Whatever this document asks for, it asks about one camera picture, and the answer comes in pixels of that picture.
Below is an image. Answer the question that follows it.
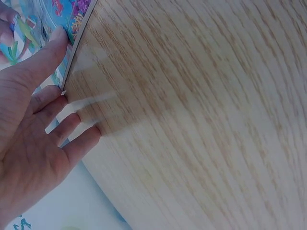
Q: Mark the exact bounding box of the person's left hand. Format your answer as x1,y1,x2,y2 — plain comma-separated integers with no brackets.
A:
0,26,102,227

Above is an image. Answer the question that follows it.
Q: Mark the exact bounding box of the person's right hand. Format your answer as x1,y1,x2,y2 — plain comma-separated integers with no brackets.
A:
0,3,19,65

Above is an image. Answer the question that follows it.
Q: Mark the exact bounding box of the colourful sea animal puzzle board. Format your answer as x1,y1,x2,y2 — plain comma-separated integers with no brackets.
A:
0,0,98,96

